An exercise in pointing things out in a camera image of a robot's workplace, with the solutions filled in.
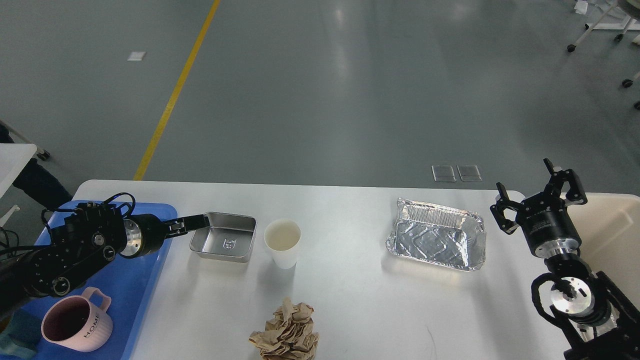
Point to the white paper cup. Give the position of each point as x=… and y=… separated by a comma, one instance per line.
x=282, y=237

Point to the blue plastic tray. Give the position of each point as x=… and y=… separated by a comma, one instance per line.
x=129, y=283

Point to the crumpled brown paper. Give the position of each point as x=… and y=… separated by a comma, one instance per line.
x=289, y=335

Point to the right clear floor plate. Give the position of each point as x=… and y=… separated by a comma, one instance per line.
x=469, y=173

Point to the dark seated person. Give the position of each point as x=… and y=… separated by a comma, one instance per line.
x=41, y=186

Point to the left clear floor plate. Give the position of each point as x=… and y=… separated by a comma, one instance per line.
x=443, y=173

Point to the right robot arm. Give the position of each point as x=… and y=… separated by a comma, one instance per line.
x=597, y=319

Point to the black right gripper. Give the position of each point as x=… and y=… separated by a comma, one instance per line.
x=544, y=218

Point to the pink ribbed mug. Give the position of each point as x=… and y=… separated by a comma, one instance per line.
x=79, y=322

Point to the beige plastic bin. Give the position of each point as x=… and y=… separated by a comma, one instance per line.
x=609, y=226

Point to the white side table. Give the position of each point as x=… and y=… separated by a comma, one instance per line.
x=13, y=158

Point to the aluminium foil tray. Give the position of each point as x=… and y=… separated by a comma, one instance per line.
x=438, y=235

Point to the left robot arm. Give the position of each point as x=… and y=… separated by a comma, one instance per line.
x=92, y=236

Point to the steel rectangular container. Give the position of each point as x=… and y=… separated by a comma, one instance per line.
x=229, y=237

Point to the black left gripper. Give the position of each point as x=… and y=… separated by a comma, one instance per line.
x=146, y=233

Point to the clear floor plate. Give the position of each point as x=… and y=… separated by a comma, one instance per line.
x=469, y=173
x=443, y=173

